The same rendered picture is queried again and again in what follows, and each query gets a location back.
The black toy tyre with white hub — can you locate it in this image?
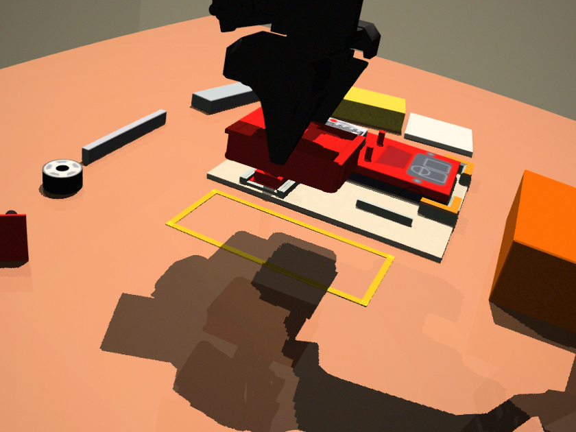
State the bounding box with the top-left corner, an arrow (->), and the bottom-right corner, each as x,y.
42,159 -> 83,195

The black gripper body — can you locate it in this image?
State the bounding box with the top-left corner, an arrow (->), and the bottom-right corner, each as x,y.
222,0 -> 381,99

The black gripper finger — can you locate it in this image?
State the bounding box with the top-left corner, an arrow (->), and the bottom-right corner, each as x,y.
241,82 -> 330,166
312,58 -> 369,125

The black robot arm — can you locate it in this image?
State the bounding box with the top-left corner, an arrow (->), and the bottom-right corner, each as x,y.
209,0 -> 290,35

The yellow rectangular outline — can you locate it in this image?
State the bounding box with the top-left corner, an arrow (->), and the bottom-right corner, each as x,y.
165,189 -> 395,307

